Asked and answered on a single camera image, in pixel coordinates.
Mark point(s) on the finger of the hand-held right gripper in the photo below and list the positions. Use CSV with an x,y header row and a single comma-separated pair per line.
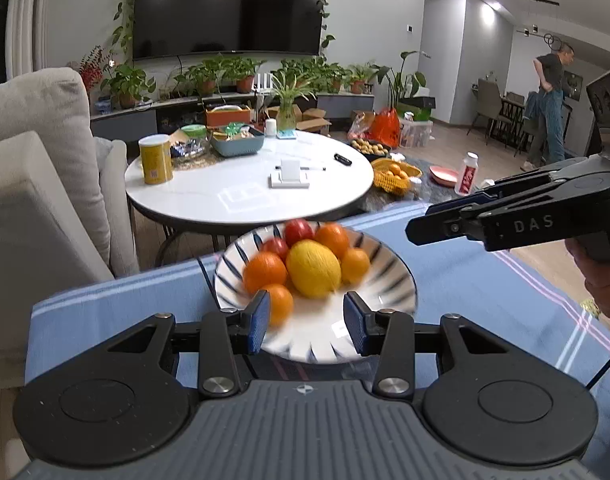
x,y
435,228
460,201

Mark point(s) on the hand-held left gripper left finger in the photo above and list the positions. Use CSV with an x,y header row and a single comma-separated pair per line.
x,y
257,322

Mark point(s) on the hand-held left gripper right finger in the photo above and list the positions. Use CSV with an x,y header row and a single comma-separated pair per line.
x,y
354,322

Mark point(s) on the white bowl with black stripes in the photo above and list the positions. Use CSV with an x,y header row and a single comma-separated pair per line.
x,y
380,280

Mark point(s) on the small orange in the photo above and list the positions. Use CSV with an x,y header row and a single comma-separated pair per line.
x,y
356,266

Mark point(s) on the yellow lemon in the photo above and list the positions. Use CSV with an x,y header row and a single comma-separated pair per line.
x,y
313,269

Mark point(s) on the red tomato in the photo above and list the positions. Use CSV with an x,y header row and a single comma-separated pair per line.
x,y
275,248

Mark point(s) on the red apple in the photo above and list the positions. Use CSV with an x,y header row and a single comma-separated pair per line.
x,y
299,231

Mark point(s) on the person's right hand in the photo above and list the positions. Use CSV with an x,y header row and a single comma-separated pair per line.
x,y
607,290

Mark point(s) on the grey marble side table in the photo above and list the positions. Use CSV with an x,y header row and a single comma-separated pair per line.
x,y
435,197

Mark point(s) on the white bottle with red label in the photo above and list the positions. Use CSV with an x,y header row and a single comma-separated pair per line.
x,y
466,175

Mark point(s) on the pink plate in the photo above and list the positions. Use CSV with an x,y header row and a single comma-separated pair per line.
x,y
444,175

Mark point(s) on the yellow basket of oranges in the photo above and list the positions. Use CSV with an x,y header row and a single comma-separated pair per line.
x,y
392,177

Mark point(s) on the clear plastic box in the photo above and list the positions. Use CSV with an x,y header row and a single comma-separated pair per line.
x,y
416,134

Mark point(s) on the grey dining chair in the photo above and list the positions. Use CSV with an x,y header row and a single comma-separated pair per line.
x,y
486,105

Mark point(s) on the green box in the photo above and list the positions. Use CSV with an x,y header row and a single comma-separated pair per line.
x,y
417,109

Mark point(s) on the bowl of potatoes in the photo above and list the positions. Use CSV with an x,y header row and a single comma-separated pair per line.
x,y
370,149

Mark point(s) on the orange plastic bag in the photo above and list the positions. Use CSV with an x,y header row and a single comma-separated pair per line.
x,y
386,127

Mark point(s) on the black remote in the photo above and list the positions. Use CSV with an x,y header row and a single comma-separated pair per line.
x,y
342,159

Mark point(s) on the round white table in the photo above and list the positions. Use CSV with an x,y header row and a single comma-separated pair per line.
x,y
225,195

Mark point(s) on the large-leaf green plant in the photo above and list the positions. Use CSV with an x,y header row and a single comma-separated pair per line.
x,y
400,82

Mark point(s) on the blue striped tablecloth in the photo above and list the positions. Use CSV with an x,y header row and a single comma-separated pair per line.
x,y
110,305

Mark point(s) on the white napkin holder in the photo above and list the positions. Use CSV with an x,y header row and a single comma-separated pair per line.
x,y
289,174

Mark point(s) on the potted green plant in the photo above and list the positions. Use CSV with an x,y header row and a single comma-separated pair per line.
x,y
205,77
242,75
360,79
320,72
127,85

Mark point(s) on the cardboard box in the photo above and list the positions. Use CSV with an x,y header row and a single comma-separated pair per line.
x,y
312,121

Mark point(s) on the blue basket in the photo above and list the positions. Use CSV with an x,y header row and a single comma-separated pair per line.
x,y
237,144

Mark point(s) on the pile of snack packets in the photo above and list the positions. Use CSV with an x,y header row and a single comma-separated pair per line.
x,y
189,149

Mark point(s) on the yellow can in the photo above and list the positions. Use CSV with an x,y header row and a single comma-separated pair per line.
x,y
156,160

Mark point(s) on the white cup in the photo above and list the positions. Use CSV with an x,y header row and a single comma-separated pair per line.
x,y
270,128

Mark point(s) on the plant in glass vase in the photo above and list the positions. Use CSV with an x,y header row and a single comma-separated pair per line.
x,y
290,100

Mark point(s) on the green bowl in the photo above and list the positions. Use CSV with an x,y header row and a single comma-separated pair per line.
x,y
194,131

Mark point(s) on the orange box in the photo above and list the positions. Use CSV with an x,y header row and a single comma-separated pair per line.
x,y
227,116

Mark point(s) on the hanging green vine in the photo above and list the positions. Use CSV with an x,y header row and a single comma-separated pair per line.
x,y
127,5
326,15

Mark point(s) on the grey television cabinet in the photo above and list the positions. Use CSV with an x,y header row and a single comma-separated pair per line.
x,y
130,122

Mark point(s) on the beige recliner sofa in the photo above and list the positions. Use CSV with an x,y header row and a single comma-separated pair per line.
x,y
40,200

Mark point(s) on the red berry plant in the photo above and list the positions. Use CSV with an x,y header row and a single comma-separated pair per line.
x,y
92,72

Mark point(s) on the black television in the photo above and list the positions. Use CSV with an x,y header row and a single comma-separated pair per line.
x,y
230,5

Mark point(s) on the beige curtain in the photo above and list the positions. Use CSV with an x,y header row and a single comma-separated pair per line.
x,y
27,15

